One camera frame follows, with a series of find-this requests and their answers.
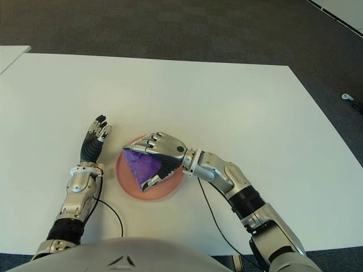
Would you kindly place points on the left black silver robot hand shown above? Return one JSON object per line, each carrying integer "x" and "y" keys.
{"x": 90, "y": 150}

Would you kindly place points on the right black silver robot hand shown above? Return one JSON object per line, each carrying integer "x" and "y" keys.
{"x": 167, "y": 148}

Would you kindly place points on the purple tissue paper pack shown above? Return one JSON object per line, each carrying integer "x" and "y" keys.
{"x": 143, "y": 167}

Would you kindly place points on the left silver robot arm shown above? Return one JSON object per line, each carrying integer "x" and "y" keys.
{"x": 79, "y": 184}

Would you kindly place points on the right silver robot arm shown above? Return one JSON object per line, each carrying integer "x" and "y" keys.
{"x": 232, "y": 175}

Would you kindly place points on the pink round plate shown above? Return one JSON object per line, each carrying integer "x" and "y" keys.
{"x": 124, "y": 178}

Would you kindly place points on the silver robot torso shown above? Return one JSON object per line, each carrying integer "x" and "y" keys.
{"x": 127, "y": 255}

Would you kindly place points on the white side table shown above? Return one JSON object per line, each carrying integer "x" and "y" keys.
{"x": 11, "y": 56}

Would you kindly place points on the white handheld controller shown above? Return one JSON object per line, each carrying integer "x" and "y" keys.
{"x": 346, "y": 97}

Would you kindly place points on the white panel with black edge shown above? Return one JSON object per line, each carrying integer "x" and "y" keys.
{"x": 344, "y": 10}

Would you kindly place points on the grey metal post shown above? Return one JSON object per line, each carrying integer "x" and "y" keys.
{"x": 236, "y": 265}

